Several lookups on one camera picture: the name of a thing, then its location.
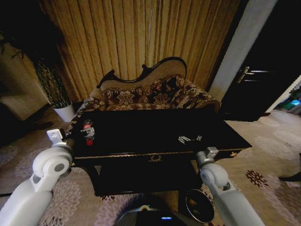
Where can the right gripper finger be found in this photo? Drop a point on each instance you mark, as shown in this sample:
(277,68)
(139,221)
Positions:
(183,139)
(199,138)

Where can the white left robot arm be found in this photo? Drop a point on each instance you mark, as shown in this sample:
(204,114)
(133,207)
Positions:
(47,164)

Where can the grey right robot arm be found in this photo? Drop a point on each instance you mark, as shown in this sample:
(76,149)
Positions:
(216,179)

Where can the black round trash bin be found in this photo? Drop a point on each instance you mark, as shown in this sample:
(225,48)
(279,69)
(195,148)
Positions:
(200,207)

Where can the black wooden coffee table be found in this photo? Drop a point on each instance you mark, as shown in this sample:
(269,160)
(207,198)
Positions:
(145,131)

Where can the floral upholstered sofa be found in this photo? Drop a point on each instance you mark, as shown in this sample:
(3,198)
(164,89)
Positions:
(150,94)

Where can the dark wooden door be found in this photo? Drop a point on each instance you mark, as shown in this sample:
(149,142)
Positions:
(258,94)

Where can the robot front shell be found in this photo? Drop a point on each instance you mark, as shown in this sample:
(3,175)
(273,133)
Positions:
(150,219)

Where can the plastic bottle with red label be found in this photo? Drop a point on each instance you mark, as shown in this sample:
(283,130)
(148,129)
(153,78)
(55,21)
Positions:
(88,131)

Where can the white plant pot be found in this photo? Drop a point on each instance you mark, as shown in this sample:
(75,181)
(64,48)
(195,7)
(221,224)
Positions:
(64,113)

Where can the golden pleated curtain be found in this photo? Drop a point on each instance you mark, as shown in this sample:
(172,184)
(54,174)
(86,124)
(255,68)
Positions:
(117,35)

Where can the tall dark potted plant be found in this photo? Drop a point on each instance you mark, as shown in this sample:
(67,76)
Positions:
(51,82)

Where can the beige armchair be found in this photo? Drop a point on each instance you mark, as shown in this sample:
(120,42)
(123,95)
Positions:
(18,94)

